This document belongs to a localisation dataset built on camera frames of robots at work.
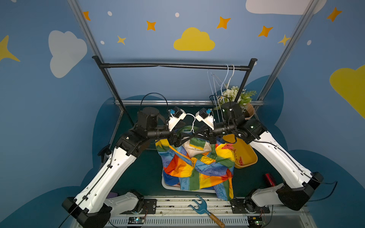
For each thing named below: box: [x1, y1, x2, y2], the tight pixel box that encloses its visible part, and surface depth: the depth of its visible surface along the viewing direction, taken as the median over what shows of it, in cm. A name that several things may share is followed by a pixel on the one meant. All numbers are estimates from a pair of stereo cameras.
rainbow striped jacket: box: [155, 137, 236, 201], surface depth 70 cm
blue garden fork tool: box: [187, 194, 225, 228], surface depth 74 cm
